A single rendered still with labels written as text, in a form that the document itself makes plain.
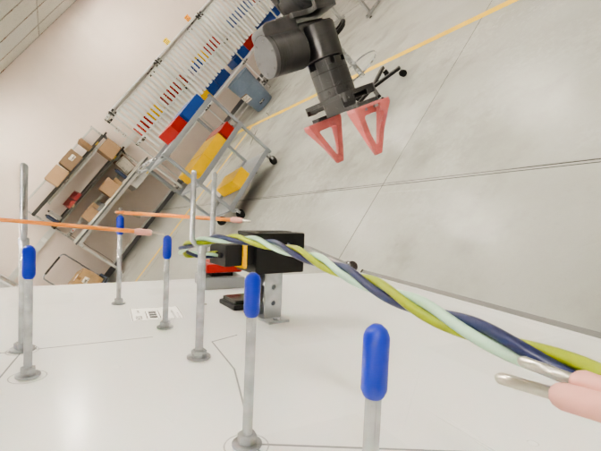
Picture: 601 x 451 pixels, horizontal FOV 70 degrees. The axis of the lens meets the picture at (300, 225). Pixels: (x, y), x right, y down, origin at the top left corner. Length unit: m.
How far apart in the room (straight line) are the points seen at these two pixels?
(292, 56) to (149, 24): 8.70
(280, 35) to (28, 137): 7.96
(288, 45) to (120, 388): 0.47
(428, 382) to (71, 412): 0.22
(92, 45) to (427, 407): 8.81
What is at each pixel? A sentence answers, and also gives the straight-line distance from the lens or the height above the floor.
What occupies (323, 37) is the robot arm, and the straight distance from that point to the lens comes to 0.66.
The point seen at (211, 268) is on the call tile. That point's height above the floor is 1.13.
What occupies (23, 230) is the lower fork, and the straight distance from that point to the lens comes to 0.37.
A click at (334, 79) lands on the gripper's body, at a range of 0.65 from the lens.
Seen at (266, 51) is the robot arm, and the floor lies 1.25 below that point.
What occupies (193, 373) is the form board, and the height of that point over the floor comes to 1.18.
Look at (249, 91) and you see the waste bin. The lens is 7.29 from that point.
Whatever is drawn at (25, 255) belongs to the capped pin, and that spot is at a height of 1.31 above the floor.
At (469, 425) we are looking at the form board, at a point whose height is 1.08.
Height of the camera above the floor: 1.31
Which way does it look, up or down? 24 degrees down
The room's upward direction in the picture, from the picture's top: 49 degrees counter-clockwise
